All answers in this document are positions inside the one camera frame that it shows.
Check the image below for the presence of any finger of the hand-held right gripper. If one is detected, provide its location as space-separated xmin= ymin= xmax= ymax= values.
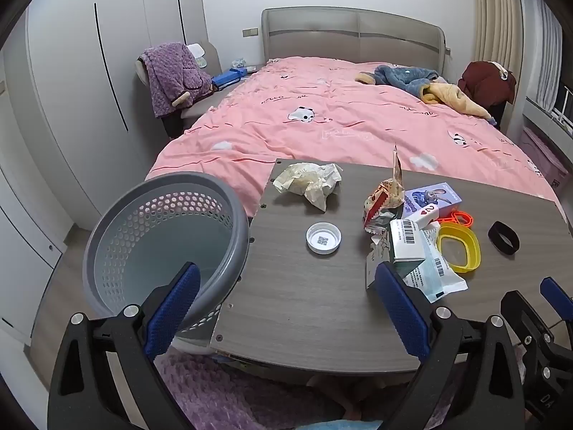
xmin=539 ymin=277 xmax=573 ymax=336
xmin=500 ymin=291 xmax=556 ymax=354

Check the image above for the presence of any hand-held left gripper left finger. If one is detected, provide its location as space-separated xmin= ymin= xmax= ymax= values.
xmin=48 ymin=262 xmax=202 ymax=430

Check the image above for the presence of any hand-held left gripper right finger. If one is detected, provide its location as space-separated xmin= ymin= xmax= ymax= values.
xmin=374 ymin=262 xmax=524 ymax=430

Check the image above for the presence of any white and blue wipe packet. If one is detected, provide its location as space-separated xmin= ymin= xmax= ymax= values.
xmin=403 ymin=228 xmax=468 ymax=303

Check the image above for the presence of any grey perforated plastic basket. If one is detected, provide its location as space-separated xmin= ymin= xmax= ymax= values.
xmin=82 ymin=172 xmax=251 ymax=345

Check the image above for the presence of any white playing card box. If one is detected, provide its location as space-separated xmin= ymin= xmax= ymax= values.
xmin=403 ymin=204 xmax=442 ymax=230

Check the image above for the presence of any black round band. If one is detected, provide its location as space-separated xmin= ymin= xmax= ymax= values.
xmin=488 ymin=221 xmax=521 ymax=256

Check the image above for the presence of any white and green small box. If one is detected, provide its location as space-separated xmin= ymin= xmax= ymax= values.
xmin=365 ymin=219 xmax=428 ymax=291

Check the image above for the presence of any orange plastic loop tool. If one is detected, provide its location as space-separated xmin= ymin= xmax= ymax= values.
xmin=436 ymin=208 xmax=475 ymax=230

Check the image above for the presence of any white round bottle cap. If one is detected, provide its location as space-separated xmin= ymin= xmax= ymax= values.
xmin=306 ymin=223 xmax=343 ymax=256

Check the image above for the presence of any red patterned snack bag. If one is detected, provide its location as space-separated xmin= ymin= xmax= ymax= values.
xmin=362 ymin=143 xmax=408 ymax=234

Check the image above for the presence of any purple cartoon rabbit box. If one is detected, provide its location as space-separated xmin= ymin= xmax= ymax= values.
xmin=402 ymin=182 xmax=464 ymax=222

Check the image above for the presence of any crumpled cream paper wrapper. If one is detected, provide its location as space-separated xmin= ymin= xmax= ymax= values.
xmin=272 ymin=162 xmax=344 ymax=212

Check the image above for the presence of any bed with pink duvet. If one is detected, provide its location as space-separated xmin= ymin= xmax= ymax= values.
xmin=145 ymin=56 xmax=562 ymax=216

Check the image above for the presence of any window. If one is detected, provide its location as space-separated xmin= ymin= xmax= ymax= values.
xmin=544 ymin=4 xmax=573 ymax=119

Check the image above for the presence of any dark red garment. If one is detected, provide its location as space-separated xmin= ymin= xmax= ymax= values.
xmin=457 ymin=60 xmax=517 ymax=106

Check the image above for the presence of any blue plush pajamas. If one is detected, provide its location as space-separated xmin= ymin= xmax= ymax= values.
xmin=356 ymin=63 xmax=442 ymax=99

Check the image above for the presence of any purple fluffy robe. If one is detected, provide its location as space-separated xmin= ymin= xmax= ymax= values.
xmin=139 ymin=42 xmax=213 ymax=118

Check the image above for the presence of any white wardrobe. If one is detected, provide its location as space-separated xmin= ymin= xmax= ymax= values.
xmin=0 ymin=0 xmax=211 ymax=354

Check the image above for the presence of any grey upholstered chair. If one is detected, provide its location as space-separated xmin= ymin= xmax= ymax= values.
xmin=134 ymin=40 xmax=238 ymax=139

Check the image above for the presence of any white soft pack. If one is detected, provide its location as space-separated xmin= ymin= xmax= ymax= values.
xmin=186 ymin=42 xmax=209 ymax=69

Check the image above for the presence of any grey upholstered bed headboard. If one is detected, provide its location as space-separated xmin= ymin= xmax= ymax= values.
xmin=261 ymin=6 xmax=448 ymax=77

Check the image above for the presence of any beige curtain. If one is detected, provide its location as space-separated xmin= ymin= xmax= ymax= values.
xmin=472 ymin=0 xmax=565 ymax=113

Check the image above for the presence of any yellow plastic ring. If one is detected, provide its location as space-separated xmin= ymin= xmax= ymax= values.
xmin=436 ymin=221 xmax=481 ymax=273

